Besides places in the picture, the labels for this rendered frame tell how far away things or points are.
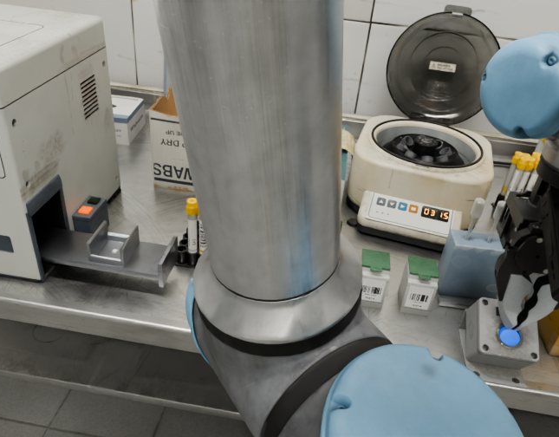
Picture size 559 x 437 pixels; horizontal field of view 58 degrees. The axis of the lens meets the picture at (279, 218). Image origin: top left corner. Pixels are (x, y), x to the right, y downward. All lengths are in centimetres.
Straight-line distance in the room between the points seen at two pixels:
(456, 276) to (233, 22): 61
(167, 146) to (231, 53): 71
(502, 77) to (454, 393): 23
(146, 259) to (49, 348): 85
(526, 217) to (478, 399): 31
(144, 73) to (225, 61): 106
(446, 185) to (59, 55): 61
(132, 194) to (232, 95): 74
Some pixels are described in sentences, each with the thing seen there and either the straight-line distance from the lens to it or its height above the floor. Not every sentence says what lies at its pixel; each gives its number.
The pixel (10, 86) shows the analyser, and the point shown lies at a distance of 66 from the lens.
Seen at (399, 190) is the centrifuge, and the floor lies 95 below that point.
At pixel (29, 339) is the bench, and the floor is 27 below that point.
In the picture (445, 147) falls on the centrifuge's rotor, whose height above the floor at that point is 98.
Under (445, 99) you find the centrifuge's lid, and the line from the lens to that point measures 113.
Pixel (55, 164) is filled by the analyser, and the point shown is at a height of 102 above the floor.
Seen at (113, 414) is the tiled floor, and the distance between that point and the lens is 170.
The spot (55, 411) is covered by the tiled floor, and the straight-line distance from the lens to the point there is 174.
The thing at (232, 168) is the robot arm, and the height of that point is 125.
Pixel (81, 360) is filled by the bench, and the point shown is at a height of 27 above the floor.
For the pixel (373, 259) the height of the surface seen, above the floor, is 94.
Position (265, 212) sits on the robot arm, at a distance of 26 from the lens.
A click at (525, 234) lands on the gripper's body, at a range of 58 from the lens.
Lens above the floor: 137
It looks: 34 degrees down
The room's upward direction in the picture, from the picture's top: 6 degrees clockwise
